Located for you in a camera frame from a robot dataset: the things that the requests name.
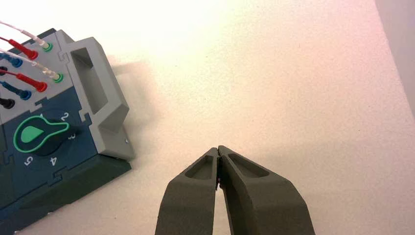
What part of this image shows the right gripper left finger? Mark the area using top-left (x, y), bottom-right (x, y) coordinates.
top-left (154, 147), bottom-right (221, 235)

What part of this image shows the black jumper cable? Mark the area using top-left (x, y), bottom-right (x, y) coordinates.
top-left (0, 66), bottom-right (16, 110)

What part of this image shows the blue jumper cable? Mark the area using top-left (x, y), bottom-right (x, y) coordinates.
top-left (0, 52), bottom-right (32, 101)

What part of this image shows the white jumper cable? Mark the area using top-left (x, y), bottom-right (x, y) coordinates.
top-left (0, 20), bottom-right (64, 84)

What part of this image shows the green black rotary knob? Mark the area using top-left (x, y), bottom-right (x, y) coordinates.
top-left (13, 116), bottom-right (70, 154)

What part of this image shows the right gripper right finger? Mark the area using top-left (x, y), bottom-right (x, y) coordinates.
top-left (218, 145), bottom-right (316, 235)

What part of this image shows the blue grey control panel box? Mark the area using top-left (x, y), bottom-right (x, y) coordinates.
top-left (0, 28), bottom-right (136, 235)

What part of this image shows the red jumper cable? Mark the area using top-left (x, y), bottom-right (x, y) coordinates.
top-left (0, 36), bottom-right (48, 94)

